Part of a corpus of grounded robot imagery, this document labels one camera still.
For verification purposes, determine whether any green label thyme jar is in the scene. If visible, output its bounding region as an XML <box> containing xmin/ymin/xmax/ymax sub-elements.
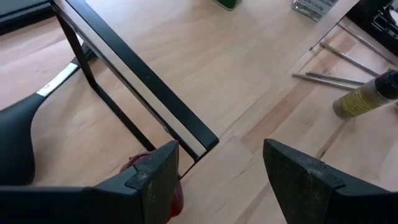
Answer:
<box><xmin>331</xmin><ymin>68</ymin><xmax>398</xmax><ymax>121</ymax></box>

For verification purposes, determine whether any thin metal rod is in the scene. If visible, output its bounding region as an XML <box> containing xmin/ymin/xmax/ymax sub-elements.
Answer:
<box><xmin>292</xmin><ymin>73</ymin><xmax>357</xmax><ymax>91</ymax></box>
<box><xmin>320</xmin><ymin>42</ymin><xmax>380</xmax><ymax>77</ymax></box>
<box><xmin>337</xmin><ymin>22</ymin><xmax>396</xmax><ymax>65</ymax></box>
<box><xmin>305</xmin><ymin>71</ymin><xmax>366</xmax><ymax>85</ymax></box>

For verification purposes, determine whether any green black pepper tin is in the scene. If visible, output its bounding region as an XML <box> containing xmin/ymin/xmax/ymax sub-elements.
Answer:
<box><xmin>213</xmin><ymin>0</ymin><xmax>243</xmax><ymax>11</ymax></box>

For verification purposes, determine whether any black frame wooden shelf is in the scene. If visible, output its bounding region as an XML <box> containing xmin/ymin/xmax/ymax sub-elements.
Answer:
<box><xmin>51</xmin><ymin>0</ymin><xmax>361</xmax><ymax>180</ymax></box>

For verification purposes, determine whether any white label seasoning jar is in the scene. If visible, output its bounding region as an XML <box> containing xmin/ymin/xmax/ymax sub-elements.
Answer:
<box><xmin>291</xmin><ymin>0</ymin><xmax>340</xmax><ymax>22</ymax></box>

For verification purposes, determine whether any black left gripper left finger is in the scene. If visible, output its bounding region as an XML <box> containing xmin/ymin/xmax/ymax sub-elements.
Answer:
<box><xmin>0</xmin><ymin>139</ymin><xmax>180</xmax><ymax>224</ymax></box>

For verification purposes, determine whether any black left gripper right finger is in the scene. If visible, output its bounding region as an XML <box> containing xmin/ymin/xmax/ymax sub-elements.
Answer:
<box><xmin>262</xmin><ymin>138</ymin><xmax>398</xmax><ymax>224</ymax></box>

